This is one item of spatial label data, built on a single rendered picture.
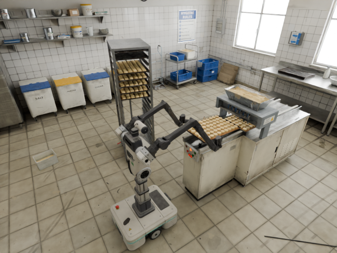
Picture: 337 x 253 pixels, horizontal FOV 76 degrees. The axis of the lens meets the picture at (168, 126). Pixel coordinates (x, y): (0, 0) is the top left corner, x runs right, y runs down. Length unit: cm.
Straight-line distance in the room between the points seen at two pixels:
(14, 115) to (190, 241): 400
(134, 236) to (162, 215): 38
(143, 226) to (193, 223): 67
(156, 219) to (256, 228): 121
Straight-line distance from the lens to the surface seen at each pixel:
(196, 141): 264
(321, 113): 554
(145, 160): 181
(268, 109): 287
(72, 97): 539
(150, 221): 257
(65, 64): 584
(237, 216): 303
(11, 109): 510
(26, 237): 320
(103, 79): 542
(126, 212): 267
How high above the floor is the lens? 237
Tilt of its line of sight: 32 degrees down
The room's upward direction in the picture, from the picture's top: straight up
